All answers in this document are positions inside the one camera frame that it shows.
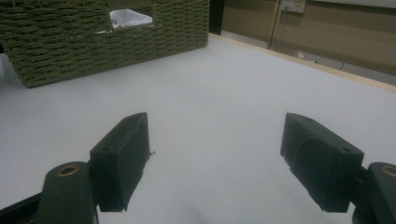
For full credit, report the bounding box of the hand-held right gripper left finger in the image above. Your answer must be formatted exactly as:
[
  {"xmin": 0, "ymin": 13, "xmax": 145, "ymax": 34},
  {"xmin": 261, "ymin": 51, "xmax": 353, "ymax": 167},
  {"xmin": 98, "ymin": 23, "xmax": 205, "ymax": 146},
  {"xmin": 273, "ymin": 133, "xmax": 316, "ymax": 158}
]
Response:
[{"xmin": 89, "ymin": 111, "xmax": 156, "ymax": 213}]

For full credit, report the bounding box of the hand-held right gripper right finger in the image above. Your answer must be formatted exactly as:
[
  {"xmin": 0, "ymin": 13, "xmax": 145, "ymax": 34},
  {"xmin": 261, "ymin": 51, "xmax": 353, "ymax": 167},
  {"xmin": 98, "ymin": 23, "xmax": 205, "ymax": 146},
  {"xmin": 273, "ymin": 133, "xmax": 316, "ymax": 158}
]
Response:
[{"xmin": 279, "ymin": 112, "xmax": 365, "ymax": 214}]

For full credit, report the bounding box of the green woven basket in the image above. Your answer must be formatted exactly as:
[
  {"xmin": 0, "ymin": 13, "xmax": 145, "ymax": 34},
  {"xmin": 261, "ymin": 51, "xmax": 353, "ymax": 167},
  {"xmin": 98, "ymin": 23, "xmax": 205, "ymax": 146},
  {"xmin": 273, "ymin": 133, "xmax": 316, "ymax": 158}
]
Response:
[{"xmin": 0, "ymin": 0, "xmax": 210, "ymax": 89}]

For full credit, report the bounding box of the white garment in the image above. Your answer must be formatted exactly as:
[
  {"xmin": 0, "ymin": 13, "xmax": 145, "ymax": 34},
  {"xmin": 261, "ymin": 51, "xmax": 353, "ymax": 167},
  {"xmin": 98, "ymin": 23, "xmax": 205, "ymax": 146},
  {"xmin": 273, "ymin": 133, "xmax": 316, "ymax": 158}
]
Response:
[{"xmin": 94, "ymin": 8, "xmax": 154, "ymax": 35}]

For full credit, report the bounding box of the wooden shelf unit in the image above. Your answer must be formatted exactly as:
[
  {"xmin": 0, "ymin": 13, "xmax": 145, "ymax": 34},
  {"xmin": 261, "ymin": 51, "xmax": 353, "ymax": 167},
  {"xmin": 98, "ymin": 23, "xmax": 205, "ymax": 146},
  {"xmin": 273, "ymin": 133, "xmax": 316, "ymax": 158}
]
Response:
[{"xmin": 221, "ymin": 0, "xmax": 396, "ymax": 77}]

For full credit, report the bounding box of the white wall outlet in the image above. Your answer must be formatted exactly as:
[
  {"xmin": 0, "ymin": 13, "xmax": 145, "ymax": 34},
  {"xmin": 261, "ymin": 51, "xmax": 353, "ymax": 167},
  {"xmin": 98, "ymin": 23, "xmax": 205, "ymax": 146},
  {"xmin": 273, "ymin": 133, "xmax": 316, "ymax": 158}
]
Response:
[{"xmin": 280, "ymin": 0, "xmax": 307, "ymax": 14}]

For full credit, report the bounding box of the black post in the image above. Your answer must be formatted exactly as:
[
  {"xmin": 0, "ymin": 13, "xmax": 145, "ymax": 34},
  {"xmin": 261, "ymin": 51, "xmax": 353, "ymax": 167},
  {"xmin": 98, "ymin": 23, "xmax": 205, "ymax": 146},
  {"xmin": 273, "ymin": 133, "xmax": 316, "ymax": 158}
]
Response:
[{"xmin": 208, "ymin": 0, "xmax": 226, "ymax": 35}]

